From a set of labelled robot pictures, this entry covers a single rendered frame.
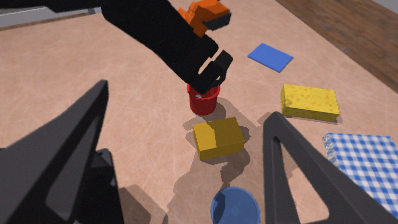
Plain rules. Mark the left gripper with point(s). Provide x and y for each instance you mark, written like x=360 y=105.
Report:
x=186 y=47

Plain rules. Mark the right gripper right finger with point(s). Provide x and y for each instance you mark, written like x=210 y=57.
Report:
x=347 y=202

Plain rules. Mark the dark red cup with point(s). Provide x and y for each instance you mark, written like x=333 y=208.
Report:
x=205 y=105

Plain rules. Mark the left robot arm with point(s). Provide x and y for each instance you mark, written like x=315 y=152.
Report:
x=150 y=23

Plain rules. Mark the blue and white checkered towel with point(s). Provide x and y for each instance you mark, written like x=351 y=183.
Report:
x=370 y=161

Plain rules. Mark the blue round coaster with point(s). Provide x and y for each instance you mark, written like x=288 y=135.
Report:
x=234 y=205

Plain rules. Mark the blue flat rectangular pad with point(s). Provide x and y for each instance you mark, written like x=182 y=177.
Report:
x=270 y=57

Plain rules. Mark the yellow sponge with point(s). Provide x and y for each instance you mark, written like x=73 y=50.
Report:
x=309 y=102

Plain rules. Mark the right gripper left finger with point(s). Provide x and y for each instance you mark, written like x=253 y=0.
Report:
x=29 y=166

